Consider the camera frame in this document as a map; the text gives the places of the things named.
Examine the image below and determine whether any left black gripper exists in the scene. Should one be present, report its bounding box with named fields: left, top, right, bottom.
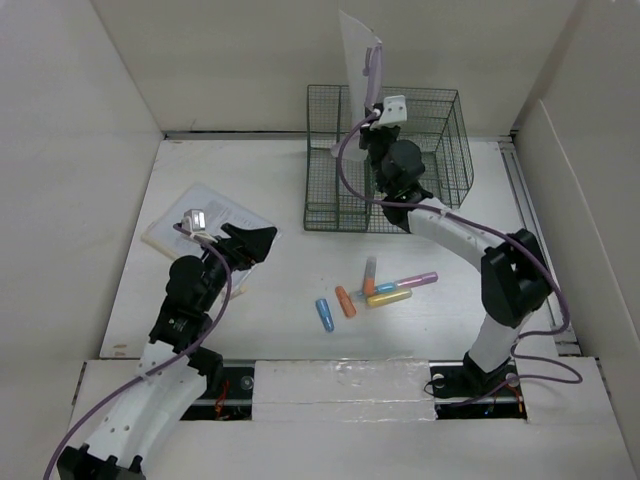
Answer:
left=199, top=223, right=275, bottom=310

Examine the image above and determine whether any clear zip pouch purple zipper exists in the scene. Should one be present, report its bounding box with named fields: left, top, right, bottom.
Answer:
left=339, top=10, right=383, bottom=163

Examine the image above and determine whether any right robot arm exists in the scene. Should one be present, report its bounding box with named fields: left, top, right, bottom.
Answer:
left=359, top=96, right=552, bottom=394

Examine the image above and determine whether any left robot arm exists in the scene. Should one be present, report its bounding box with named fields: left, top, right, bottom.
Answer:
left=44, top=222, right=278, bottom=479

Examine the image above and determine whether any white notebook booklet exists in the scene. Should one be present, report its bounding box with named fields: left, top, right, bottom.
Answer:
left=141, top=183, right=274, bottom=261

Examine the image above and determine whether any blue marker pen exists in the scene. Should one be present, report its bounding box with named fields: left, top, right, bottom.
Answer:
left=315, top=298, right=335, bottom=333

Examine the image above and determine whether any orange marker pen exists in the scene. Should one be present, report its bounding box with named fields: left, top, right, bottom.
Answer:
left=335, top=286, right=357, bottom=318

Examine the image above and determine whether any orange capped clear marker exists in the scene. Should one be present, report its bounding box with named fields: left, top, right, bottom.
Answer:
left=362, top=257, right=377, bottom=296

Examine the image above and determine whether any yellow marker pen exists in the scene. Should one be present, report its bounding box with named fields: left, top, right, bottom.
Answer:
left=366, top=289, right=412, bottom=308

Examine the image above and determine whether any light blue capped marker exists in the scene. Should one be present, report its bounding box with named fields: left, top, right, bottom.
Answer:
left=350, top=282, right=397, bottom=302

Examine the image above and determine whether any pink marker pen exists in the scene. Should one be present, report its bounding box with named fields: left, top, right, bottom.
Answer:
left=395, top=272, right=439, bottom=289

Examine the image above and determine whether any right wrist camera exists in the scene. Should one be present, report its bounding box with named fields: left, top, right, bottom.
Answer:
left=377, top=95, right=408, bottom=128

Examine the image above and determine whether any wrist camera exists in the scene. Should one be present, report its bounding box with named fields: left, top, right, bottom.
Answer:
left=181, top=209, right=206, bottom=233
left=377, top=95, right=408, bottom=128

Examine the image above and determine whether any green wire mesh organizer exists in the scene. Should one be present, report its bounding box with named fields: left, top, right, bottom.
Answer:
left=303, top=84, right=474, bottom=234

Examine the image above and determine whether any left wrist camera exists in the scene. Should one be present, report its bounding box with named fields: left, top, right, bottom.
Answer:
left=181, top=209, right=206, bottom=233

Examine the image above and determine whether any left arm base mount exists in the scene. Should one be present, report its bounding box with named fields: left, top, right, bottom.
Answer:
left=181, top=359, right=256, bottom=422

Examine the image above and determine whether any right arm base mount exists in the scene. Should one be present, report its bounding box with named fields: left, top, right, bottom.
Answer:
left=423, top=356, right=527, bottom=420

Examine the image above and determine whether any aluminium rail right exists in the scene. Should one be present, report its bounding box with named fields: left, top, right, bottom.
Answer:
left=498, top=140, right=582, bottom=357

